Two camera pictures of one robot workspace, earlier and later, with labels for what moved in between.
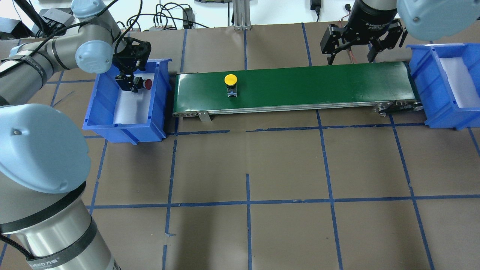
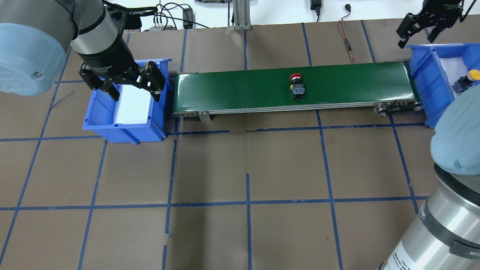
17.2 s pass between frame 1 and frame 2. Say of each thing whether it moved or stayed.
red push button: moved
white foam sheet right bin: stayed
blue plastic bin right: stayed
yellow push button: moved
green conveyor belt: stayed
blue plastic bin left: stayed
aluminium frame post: stayed
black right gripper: moved
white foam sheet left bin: stayed
